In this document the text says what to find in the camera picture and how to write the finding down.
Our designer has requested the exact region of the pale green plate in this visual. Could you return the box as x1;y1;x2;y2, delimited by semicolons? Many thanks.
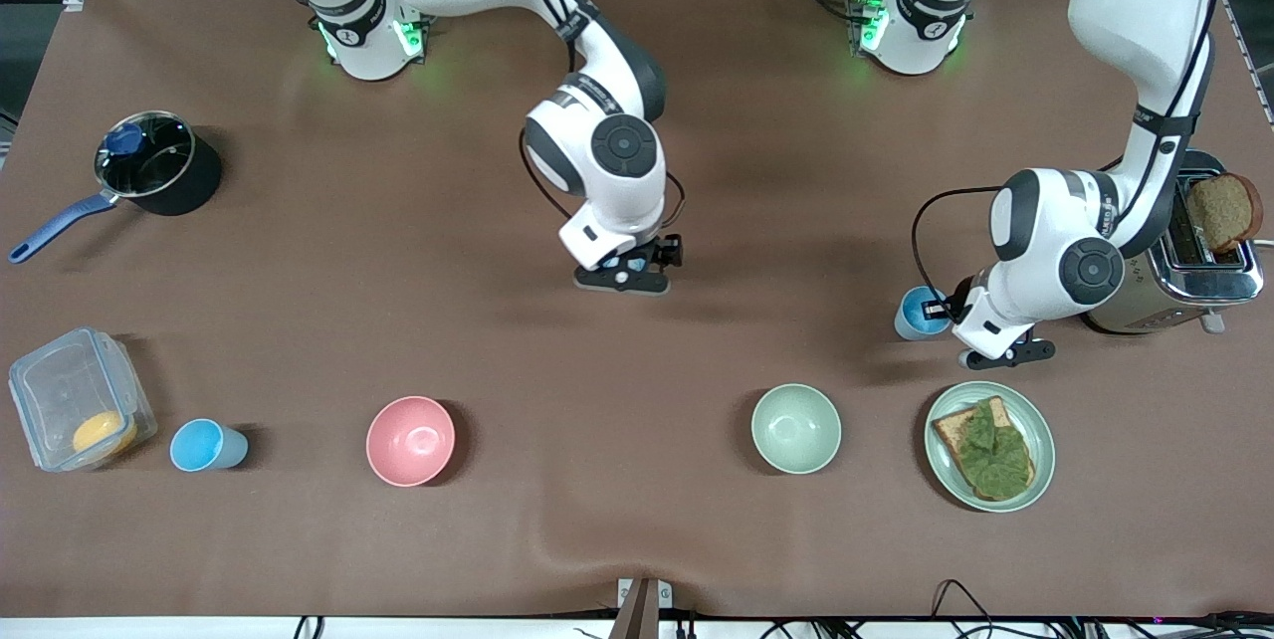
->
923;380;1057;515

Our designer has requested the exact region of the glass pot lid blue knob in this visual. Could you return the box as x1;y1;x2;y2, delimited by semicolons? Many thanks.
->
94;110;196;200

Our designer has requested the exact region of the pink bowl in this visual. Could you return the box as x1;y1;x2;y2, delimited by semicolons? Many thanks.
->
365;395;457;489

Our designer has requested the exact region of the beige steel toaster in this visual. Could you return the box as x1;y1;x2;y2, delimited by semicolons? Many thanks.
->
1080;148;1266;336

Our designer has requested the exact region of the clear plastic food container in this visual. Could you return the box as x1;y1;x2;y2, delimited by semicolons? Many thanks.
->
8;325;159;474

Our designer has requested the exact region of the round yellow orange food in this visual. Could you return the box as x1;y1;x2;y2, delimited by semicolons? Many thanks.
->
71;409;139;458

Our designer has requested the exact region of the green lettuce leaf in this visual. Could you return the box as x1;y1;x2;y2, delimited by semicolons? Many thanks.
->
959;397;1036;500

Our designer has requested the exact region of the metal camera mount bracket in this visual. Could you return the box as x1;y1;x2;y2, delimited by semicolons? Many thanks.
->
614;576;675;639

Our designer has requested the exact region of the pale green bowl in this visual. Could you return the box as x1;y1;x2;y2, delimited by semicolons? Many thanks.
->
750;382;843;476

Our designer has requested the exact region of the brown toast slice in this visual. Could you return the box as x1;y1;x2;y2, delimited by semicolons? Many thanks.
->
932;397;1037;503

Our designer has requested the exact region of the black looped floor cable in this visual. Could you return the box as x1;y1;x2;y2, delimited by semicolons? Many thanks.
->
930;578;998;639

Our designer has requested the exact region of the brown bread slice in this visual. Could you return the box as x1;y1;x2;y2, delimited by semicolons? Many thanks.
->
1183;172;1264;256

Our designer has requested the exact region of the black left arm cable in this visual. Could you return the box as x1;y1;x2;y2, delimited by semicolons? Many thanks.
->
913;0;1228;314

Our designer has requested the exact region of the black pot blue handle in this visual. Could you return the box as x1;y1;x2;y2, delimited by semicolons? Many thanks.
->
8;109;224;266

